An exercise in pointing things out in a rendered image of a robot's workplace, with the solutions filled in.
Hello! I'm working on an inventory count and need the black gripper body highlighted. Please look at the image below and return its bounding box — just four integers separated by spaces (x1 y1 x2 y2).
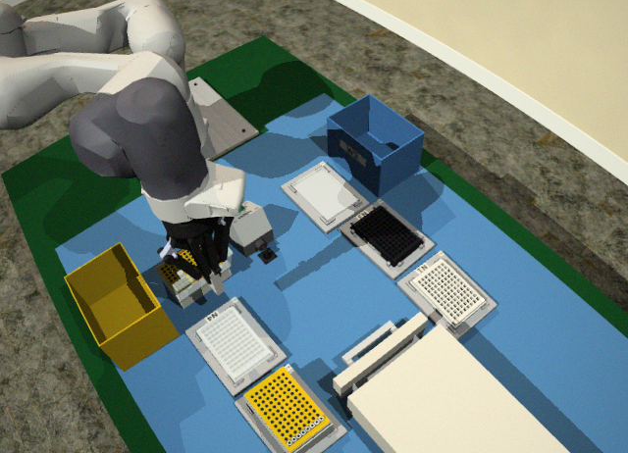
162 217 219 250

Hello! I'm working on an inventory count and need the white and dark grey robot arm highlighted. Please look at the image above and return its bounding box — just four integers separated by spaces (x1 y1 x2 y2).
0 0 246 224

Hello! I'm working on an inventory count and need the blue open-top bin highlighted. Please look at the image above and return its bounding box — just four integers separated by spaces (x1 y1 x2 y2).
327 94 425 198

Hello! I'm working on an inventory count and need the blue bench mat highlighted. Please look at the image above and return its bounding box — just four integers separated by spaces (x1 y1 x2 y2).
55 93 628 453

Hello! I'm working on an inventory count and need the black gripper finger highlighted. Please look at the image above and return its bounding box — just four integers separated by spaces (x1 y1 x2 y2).
200 217 234 292
157 237 222 295

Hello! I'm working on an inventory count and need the yellow open-top bin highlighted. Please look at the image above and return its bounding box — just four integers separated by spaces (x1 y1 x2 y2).
64 242 179 372

